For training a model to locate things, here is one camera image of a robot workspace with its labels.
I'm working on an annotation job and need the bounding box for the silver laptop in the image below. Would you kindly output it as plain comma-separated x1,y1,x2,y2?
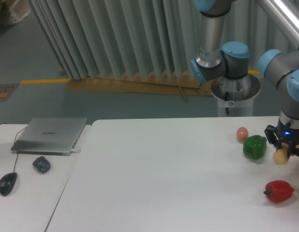
11,117,87,155

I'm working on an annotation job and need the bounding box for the red bell pepper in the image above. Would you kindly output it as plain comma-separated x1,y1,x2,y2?
263,180,295,203

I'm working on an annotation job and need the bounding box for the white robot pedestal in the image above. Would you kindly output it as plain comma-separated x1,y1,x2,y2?
211,74,261,117

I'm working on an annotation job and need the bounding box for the black mouse cable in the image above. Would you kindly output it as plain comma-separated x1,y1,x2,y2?
0,122,31,174

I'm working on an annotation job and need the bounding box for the black computer mouse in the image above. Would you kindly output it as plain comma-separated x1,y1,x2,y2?
0,172,18,196

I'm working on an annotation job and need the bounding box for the small black controller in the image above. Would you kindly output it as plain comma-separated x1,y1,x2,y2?
32,156,51,174

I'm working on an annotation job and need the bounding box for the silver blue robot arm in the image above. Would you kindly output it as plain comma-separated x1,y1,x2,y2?
191,0,299,156

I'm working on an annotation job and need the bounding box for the grey pleated curtain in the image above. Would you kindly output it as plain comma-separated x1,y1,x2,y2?
28,0,292,82

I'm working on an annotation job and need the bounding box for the brown cardboard sheet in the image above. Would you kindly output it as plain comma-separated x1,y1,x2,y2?
66,77,212,101

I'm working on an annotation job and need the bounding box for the plastic wrapped cardboard box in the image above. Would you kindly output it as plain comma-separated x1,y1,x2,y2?
0,0,31,26

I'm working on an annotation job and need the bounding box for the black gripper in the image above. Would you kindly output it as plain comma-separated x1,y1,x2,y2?
264,120,299,157

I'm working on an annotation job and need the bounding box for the green bell pepper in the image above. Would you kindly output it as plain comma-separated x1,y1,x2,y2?
243,135,267,160

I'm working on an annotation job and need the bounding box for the brown egg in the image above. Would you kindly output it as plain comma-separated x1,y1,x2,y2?
236,127,249,143

